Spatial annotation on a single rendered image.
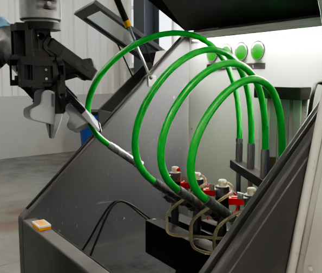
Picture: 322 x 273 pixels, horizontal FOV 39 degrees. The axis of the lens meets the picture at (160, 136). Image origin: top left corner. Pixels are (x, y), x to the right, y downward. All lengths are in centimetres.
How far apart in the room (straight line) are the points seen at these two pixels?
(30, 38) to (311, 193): 55
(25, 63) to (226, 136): 68
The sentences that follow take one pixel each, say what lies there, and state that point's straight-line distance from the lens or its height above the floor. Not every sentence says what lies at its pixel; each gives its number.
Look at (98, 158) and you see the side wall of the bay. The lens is 129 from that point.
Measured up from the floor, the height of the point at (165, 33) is 141.
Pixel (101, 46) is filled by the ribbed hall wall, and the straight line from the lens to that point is 843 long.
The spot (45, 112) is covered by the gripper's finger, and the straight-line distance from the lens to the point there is 86.
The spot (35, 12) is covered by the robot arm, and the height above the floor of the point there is 142.
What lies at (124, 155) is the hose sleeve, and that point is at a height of 113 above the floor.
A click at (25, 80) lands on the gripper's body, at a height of 131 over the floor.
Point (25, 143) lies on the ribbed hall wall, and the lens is 784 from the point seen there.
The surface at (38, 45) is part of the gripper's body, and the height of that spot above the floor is 137.
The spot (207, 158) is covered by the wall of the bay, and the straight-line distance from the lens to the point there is 139.
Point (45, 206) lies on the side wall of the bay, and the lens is 125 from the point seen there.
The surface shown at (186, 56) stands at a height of 135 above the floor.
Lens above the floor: 131
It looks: 8 degrees down
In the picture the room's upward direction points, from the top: straight up
